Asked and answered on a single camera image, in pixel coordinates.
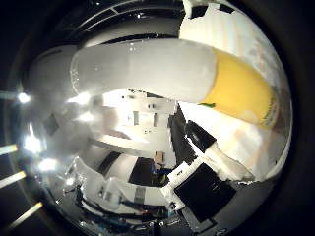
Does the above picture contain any yellow labelled packet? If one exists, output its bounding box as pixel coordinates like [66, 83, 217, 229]
[69, 38, 281, 131]

